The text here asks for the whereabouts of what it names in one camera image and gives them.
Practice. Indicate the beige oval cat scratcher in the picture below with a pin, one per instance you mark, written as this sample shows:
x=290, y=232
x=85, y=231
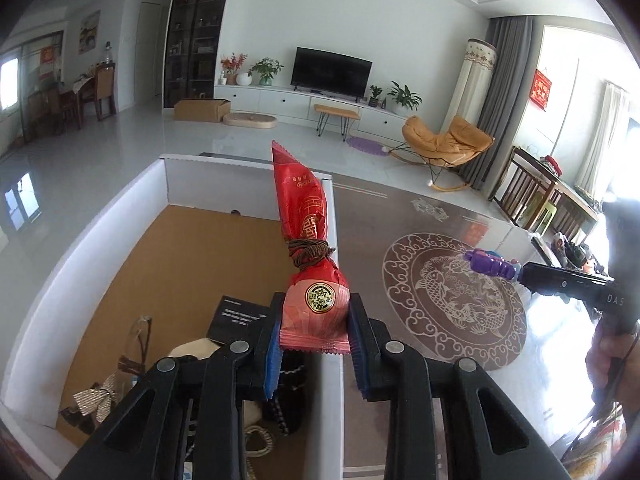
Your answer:
x=250, y=120

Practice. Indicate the leafy plant in white pot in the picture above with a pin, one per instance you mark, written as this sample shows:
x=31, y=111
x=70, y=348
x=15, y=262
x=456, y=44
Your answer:
x=404, y=96

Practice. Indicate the covered standing air conditioner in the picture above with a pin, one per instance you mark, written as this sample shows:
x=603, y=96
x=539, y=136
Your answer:
x=472, y=80

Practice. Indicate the floral patterned cloth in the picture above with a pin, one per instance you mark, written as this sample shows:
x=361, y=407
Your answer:
x=595, y=440

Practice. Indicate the purple plastic toy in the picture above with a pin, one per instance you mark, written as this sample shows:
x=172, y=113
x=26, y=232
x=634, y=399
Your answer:
x=492, y=265

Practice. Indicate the bushy green potted plant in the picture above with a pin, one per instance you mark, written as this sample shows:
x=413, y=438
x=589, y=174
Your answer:
x=265, y=69

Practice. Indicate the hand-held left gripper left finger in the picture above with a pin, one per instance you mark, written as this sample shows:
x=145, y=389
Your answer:
x=272, y=355

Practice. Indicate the small dark potted plant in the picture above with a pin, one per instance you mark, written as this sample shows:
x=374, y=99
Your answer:
x=375, y=95

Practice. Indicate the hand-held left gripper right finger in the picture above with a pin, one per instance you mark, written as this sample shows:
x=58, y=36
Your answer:
x=357, y=355

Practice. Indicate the red snack packet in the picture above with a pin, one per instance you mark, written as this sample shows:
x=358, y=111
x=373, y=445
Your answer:
x=307, y=210

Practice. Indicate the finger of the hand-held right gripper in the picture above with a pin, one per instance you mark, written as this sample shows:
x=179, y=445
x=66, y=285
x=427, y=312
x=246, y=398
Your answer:
x=545, y=280

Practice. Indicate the large water bottle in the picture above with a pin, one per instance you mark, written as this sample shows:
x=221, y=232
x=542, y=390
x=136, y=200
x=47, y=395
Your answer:
x=107, y=54

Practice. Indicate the rhinestone bow hair clip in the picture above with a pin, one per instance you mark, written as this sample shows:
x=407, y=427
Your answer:
x=95, y=400

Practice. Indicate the framed wall picture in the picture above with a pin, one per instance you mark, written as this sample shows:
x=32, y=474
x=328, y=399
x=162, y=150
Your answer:
x=89, y=32

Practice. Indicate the brown patterned glass desktop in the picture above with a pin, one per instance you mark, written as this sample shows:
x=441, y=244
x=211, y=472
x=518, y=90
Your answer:
x=400, y=220

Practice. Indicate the orange lounge chair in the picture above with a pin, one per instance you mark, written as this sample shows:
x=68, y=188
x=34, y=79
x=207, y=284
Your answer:
x=440, y=142

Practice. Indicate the wooden bench with metal legs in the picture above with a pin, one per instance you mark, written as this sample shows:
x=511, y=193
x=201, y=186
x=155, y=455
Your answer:
x=336, y=111

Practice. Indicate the dark glass display cabinet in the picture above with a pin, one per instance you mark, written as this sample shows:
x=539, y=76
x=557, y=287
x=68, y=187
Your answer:
x=195, y=35

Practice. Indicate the white television cabinet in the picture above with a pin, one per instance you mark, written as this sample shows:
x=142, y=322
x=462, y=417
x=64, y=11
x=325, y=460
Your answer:
x=295, y=102

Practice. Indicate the dark wooden chair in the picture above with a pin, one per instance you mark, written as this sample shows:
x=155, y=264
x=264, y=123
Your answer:
x=522, y=185

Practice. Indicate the red flower bouquet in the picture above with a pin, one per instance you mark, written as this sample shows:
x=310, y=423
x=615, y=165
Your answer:
x=232, y=62

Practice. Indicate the purple round floor mat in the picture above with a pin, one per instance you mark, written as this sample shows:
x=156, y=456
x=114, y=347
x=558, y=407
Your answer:
x=367, y=144

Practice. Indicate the grey curtain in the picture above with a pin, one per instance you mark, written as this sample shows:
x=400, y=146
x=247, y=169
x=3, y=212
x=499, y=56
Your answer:
x=507, y=100

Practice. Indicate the round white vase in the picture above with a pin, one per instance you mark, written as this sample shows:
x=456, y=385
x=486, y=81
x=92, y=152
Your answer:
x=243, y=80

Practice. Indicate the green plastic stool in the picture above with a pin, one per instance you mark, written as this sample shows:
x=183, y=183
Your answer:
x=540, y=215

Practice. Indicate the black card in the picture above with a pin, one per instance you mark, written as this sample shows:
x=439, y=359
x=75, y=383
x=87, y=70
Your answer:
x=237, y=317

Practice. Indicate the red wall decoration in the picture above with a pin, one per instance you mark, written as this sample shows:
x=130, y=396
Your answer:
x=542, y=88

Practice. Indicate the white cardboard box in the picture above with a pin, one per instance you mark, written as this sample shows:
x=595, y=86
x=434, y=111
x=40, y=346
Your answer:
x=75, y=260

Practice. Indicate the red door poster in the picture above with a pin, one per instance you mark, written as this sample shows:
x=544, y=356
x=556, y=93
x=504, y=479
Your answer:
x=46, y=61

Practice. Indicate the clear plastic claw clip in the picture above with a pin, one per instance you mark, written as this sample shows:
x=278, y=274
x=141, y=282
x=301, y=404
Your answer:
x=135, y=345

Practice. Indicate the black flat television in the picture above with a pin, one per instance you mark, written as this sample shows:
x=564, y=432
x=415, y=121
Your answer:
x=330, y=71

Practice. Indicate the person's right hand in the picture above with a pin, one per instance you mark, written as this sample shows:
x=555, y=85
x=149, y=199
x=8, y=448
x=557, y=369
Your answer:
x=595, y=360

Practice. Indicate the sheer white curtain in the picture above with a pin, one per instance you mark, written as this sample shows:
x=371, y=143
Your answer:
x=602, y=140

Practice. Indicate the wooden side table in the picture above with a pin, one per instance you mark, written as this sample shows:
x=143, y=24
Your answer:
x=570, y=195

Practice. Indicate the brown cardboard box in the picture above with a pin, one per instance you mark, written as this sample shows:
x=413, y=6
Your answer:
x=200, y=110

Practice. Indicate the wooden dining set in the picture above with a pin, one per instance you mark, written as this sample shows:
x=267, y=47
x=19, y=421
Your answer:
x=75, y=95

